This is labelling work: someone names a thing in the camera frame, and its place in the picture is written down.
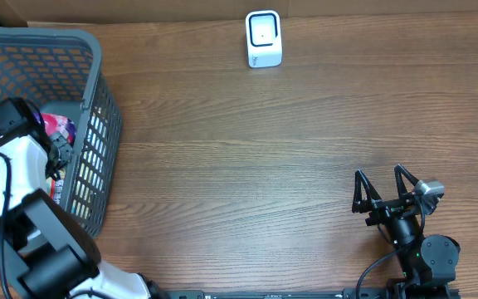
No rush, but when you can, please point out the white barcode scanner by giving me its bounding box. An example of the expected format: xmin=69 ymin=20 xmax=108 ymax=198
xmin=245 ymin=10 xmax=283 ymax=68

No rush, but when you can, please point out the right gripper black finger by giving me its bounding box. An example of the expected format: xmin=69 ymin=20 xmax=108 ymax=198
xmin=352 ymin=169 xmax=382 ymax=208
xmin=394 ymin=164 xmax=419 ymax=198

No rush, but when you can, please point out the cream snack bag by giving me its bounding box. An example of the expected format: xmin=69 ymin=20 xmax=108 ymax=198
xmin=46 ymin=176 xmax=64 ymax=204

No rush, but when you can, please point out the grey plastic shopping basket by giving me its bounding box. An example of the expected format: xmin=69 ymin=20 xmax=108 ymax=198
xmin=0 ymin=27 xmax=123 ymax=238

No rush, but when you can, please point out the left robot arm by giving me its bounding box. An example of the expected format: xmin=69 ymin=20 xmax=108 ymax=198
xmin=0 ymin=98 xmax=163 ymax=298

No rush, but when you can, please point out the red purple snack pack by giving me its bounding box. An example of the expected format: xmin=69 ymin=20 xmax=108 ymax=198
xmin=34 ymin=113 xmax=76 ymax=146

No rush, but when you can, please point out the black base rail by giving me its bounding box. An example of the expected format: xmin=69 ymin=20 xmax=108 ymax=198
xmin=165 ymin=287 xmax=461 ymax=299

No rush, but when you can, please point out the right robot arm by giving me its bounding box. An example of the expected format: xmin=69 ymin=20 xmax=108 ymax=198
xmin=346 ymin=164 xmax=461 ymax=298

